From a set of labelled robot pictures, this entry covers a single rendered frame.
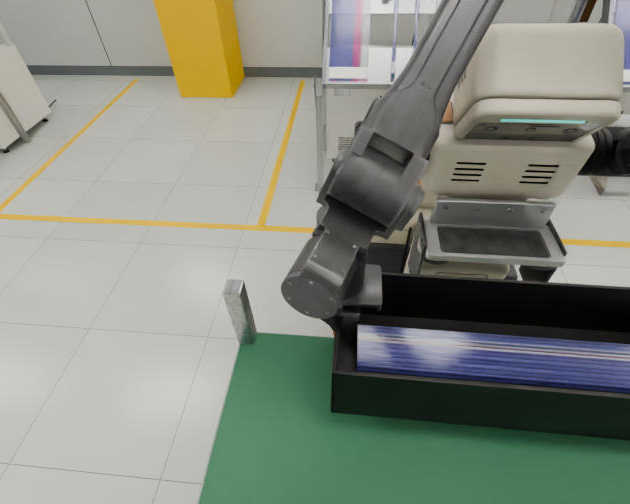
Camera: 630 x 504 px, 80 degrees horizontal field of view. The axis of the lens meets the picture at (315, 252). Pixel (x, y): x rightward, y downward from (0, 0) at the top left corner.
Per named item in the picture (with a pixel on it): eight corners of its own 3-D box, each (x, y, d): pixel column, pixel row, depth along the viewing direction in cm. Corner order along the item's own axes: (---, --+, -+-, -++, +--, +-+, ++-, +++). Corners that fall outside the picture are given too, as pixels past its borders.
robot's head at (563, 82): (451, 68, 69) (480, 14, 54) (571, 69, 67) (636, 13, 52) (447, 145, 69) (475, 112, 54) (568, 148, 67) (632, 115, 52)
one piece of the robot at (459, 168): (373, 258, 124) (399, 83, 75) (491, 265, 121) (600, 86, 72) (373, 332, 109) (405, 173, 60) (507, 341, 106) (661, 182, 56)
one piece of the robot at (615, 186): (582, 161, 77) (615, 113, 68) (607, 162, 76) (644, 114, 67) (598, 197, 71) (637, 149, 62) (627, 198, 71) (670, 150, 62)
